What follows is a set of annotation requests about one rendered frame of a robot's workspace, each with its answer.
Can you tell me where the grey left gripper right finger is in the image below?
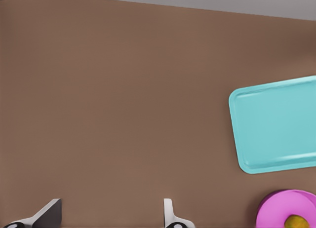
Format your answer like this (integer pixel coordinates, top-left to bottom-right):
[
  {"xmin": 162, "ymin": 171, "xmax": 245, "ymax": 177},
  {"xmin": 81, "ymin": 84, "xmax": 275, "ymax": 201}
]
[{"xmin": 163, "ymin": 198, "xmax": 196, "ymax": 228}]

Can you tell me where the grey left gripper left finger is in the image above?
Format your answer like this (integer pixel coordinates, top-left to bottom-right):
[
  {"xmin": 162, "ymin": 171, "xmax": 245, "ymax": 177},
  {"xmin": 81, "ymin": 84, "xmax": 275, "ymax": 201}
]
[{"xmin": 2, "ymin": 198, "xmax": 62, "ymax": 228}]

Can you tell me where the pink round plate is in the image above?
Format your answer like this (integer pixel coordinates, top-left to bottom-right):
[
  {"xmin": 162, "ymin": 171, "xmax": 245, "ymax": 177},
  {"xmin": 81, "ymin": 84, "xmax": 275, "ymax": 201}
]
[{"xmin": 255, "ymin": 189, "xmax": 316, "ymax": 228}]

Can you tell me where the turquoise rectangular tray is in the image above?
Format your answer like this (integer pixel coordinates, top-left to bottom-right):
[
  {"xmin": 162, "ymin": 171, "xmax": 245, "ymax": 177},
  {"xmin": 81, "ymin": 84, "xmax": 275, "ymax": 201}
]
[{"xmin": 228, "ymin": 75, "xmax": 316, "ymax": 175}]

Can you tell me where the orange fruit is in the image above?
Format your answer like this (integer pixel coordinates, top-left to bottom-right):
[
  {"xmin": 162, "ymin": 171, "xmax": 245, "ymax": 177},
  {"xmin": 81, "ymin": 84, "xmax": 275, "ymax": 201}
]
[{"xmin": 283, "ymin": 214, "xmax": 311, "ymax": 228}]

